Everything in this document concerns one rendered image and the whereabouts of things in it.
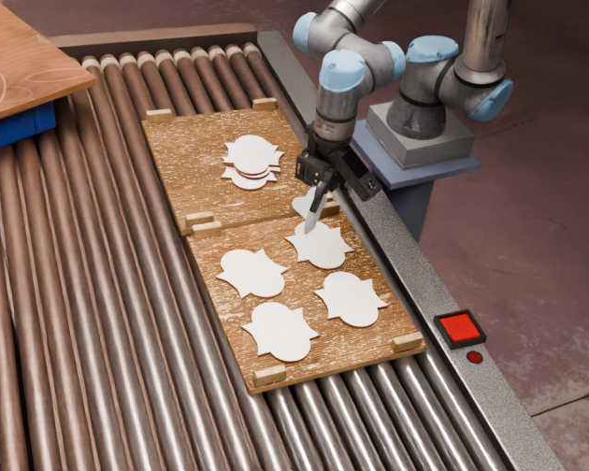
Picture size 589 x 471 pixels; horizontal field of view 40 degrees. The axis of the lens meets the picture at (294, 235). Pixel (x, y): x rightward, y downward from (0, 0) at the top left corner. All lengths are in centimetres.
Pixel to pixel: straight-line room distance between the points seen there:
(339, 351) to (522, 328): 156
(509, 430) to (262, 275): 54
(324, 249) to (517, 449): 54
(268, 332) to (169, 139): 64
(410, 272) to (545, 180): 206
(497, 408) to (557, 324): 156
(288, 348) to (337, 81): 48
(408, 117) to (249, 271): 65
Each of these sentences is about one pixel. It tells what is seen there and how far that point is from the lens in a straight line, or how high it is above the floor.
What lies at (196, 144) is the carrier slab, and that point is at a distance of 193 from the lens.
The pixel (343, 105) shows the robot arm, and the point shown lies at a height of 130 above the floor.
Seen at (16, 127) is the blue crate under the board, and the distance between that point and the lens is 196.
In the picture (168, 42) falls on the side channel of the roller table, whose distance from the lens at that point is 233.
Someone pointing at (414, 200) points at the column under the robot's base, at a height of 75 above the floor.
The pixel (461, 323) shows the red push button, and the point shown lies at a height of 93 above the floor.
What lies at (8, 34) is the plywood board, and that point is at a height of 104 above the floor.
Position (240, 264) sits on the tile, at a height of 94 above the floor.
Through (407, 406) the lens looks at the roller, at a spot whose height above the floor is 92.
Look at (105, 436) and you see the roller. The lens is 138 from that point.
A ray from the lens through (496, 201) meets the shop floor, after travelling 349.
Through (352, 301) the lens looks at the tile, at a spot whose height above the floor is 94.
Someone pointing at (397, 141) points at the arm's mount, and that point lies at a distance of 203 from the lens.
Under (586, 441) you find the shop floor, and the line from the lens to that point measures 275.
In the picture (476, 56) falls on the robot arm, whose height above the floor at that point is 122.
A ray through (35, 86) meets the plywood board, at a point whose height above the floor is 104.
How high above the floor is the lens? 206
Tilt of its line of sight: 42 degrees down
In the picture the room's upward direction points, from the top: 7 degrees clockwise
